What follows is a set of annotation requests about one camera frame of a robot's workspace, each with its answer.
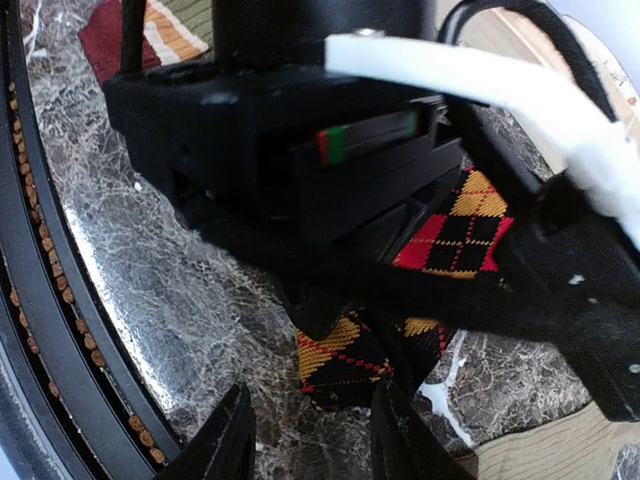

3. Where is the beige striped sock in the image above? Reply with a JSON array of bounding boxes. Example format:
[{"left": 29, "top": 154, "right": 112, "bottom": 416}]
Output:
[{"left": 78, "top": 0, "right": 213, "bottom": 84}]

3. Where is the black argyle sock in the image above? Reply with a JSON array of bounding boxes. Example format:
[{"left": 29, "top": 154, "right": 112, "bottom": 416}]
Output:
[{"left": 297, "top": 167, "right": 514, "bottom": 412}]

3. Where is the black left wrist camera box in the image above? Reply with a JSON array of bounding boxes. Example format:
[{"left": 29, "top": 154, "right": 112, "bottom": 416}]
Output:
[{"left": 103, "top": 63, "right": 462, "bottom": 243}]

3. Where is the tan plain sock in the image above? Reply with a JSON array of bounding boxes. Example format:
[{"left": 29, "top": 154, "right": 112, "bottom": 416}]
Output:
[{"left": 458, "top": 402, "right": 639, "bottom": 479}]

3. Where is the wooden compartment tray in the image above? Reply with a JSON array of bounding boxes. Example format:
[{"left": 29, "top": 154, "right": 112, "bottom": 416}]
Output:
[{"left": 438, "top": 1, "right": 639, "bottom": 139}]

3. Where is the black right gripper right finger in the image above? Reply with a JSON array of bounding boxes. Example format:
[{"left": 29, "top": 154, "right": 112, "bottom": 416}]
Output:
[{"left": 371, "top": 380, "right": 472, "bottom": 480}]

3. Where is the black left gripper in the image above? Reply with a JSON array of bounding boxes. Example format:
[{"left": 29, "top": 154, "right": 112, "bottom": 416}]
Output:
[{"left": 280, "top": 0, "right": 640, "bottom": 421}]

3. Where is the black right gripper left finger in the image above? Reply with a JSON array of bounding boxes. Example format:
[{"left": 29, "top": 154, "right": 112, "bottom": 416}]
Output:
[{"left": 155, "top": 383, "right": 256, "bottom": 480}]

